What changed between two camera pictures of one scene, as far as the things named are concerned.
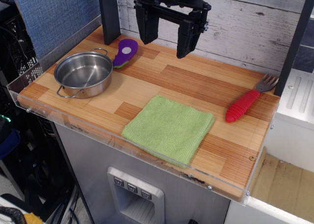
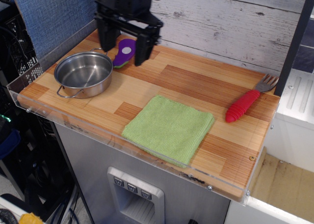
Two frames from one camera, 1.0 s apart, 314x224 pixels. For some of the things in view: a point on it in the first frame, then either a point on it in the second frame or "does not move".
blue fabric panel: [52, 15] does not move
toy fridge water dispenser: [134, 201] does not move
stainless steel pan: [85, 74] does not move
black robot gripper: [181, 5] -> [129, 8]
